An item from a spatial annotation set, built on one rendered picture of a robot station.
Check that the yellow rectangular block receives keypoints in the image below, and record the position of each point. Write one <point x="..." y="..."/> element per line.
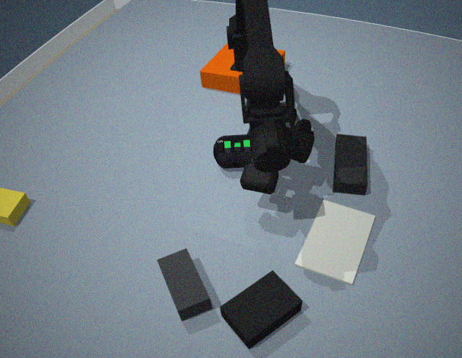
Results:
<point x="12" y="206"/>

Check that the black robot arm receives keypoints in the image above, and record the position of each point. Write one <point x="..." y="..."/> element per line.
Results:
<point x="264" y="82"/>

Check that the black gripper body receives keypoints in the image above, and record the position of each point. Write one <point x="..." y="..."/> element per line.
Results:
<point x="258" y="181"/>

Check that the white flat rectangular board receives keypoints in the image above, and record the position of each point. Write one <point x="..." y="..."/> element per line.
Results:
<point x="335" y="242"/>

